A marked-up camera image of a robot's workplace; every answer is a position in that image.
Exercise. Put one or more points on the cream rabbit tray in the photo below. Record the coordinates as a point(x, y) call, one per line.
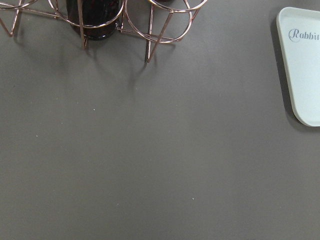
point(299, 37)

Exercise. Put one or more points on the dark drink bottle lower middle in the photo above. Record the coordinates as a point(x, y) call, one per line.
point(94, 12)

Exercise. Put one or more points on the copper wire bottle rack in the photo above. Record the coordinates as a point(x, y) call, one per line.
point(123, 20)

